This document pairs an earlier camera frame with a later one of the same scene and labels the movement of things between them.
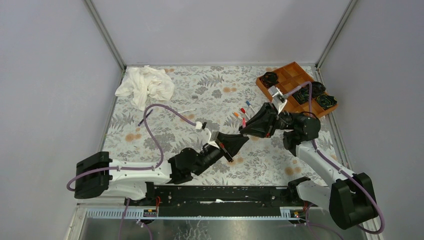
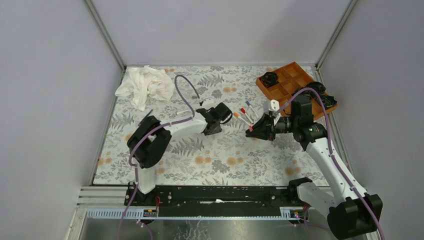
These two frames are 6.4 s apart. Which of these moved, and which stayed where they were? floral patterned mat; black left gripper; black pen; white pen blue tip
Moved: black left gripper
Stayed: white pen blue tip; floral patterned mat; black pen
